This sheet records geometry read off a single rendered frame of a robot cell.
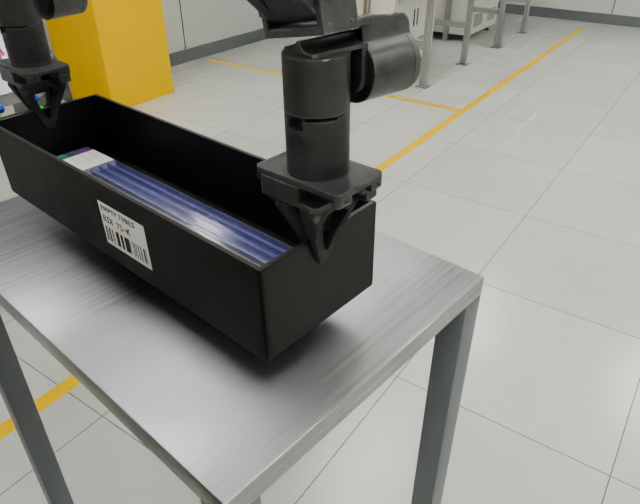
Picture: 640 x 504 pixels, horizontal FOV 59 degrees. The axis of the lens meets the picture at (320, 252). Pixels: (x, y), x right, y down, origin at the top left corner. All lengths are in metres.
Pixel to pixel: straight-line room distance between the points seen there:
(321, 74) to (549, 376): 1.53
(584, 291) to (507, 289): 0.28
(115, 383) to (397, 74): 0.42
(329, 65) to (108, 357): 0.40
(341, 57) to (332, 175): 0.10
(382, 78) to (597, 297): 1.84
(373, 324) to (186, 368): 0.22
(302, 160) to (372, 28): 0.12
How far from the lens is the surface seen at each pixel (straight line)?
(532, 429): 1.72
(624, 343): 2.10
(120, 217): 0.69
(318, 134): 0.48
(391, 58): 0.52
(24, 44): 0.94
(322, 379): 0.62
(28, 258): 0.90
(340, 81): 0.48
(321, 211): 0.50
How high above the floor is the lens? 1.24
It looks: 33 degrees down
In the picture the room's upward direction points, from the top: straight up
